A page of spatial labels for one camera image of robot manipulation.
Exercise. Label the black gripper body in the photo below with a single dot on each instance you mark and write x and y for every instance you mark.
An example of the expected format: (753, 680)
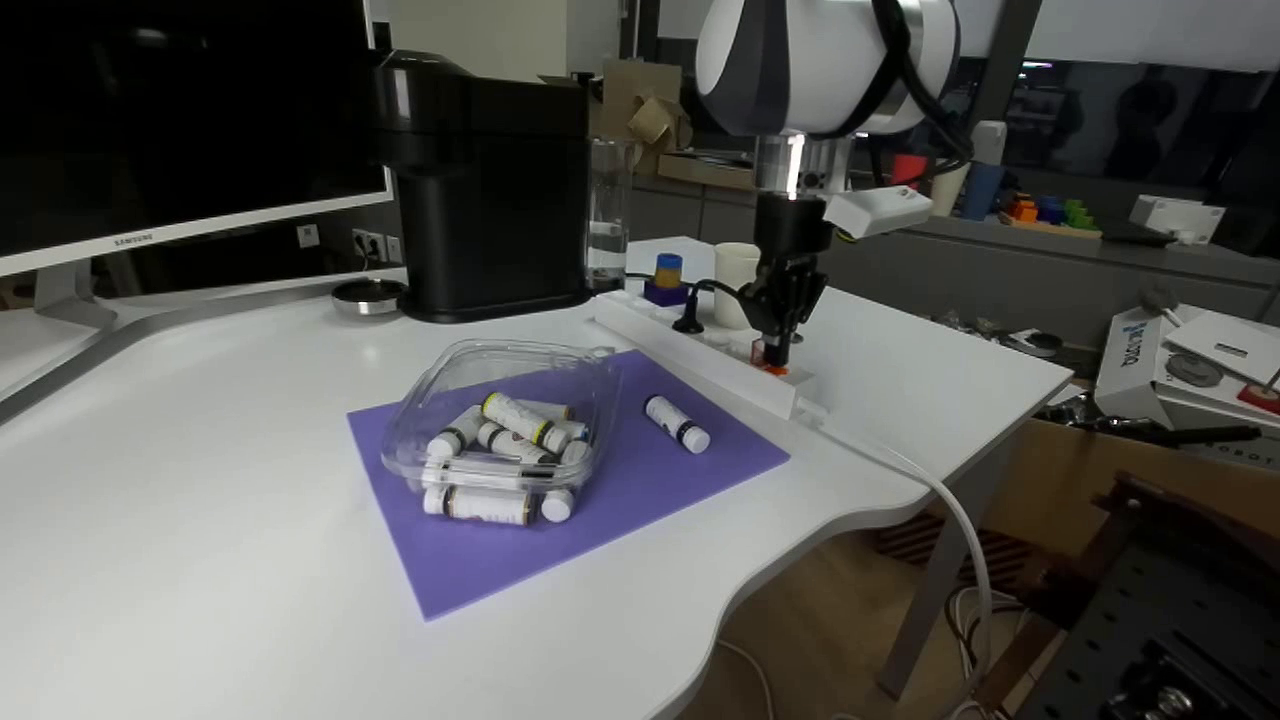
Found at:
(791, 261)

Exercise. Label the white power strip orange switch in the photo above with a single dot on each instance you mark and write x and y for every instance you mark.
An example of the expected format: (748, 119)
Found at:
(721, 361)

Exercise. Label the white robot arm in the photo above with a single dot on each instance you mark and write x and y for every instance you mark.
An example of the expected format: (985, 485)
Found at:
(802, 53)

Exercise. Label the open brown cardboard boxes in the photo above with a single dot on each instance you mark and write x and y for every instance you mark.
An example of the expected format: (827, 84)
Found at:
(652, 113)

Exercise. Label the white paper cup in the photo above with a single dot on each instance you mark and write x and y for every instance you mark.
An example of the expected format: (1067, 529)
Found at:
(734, 274)

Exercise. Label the blue and yellow block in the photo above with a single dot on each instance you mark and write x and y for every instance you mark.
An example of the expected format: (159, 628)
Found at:
(665, 281)

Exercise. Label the small white labelled tube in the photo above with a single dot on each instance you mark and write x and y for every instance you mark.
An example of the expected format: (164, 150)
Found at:
(523, 422)
(453, 433)
(559, 410)
(472, 506)
(559, 506)
(572, 462)
(513, 445)
(472, 470)
(676, 424)

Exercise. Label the red plastic cup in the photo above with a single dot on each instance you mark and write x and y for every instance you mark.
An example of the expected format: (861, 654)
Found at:
(911, 169)

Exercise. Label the purple paper mat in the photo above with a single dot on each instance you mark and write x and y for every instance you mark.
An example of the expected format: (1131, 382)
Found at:
(665, 480)

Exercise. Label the clear glass water carafe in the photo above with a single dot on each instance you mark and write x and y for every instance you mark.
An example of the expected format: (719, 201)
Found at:
(608, 227)

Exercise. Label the blue plastic cup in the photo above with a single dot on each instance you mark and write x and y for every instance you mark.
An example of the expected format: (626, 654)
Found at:
(981, 189)

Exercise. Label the grey low cabinet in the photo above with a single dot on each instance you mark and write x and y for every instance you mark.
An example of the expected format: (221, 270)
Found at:
(1013, 274)

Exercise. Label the white plastic cup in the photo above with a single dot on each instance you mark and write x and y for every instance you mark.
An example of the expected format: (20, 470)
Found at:
(991, 141)

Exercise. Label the small orange toy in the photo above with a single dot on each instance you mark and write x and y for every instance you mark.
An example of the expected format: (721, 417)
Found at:
(1020, 209)

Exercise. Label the grey metal table leg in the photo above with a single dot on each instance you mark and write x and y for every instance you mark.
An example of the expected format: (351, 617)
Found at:
(933, 586)

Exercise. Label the small green toy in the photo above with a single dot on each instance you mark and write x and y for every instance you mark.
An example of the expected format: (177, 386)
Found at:
(1078, 213)

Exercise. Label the black coffee machine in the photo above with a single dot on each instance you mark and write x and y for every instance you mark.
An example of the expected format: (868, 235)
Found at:
(495, 201)

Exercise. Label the white printed cardboard box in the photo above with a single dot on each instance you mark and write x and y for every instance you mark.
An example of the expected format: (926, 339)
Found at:
(1134, 355)
(1224, 355)

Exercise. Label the plain white box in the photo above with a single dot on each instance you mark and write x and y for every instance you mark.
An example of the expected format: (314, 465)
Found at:
(1176, 218)

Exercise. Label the black pen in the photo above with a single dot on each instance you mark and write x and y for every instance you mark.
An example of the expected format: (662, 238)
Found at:
(1173, 430)

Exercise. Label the small round metal dish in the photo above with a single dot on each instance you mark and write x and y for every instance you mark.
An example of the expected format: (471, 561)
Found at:
(367, 299)

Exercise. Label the black perforated metal rack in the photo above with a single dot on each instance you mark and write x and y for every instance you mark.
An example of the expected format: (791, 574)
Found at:
(1162, 613)

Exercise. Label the white framed computer monitor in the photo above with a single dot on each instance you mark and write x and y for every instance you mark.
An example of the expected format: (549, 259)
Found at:
(160, 107)

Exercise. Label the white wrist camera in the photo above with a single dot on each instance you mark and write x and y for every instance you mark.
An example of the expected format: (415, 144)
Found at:
(875, 209)

